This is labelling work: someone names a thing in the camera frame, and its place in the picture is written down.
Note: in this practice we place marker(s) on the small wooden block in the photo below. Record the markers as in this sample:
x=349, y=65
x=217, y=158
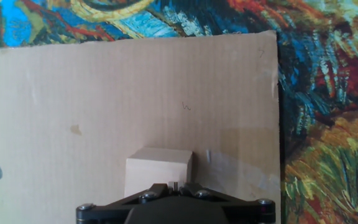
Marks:
x=154, y=171

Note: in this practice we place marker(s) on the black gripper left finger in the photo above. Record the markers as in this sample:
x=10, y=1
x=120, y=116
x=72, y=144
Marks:
x=154, y=190

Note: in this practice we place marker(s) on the colourful painted sunflower cloth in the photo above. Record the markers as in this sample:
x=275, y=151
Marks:
x=322, y=93

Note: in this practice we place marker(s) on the brown cardboard sheet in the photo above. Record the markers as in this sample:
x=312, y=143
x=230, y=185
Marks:
x=89, y=109

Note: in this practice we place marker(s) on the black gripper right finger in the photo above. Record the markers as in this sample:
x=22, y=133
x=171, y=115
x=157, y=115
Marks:
x=194, y=188

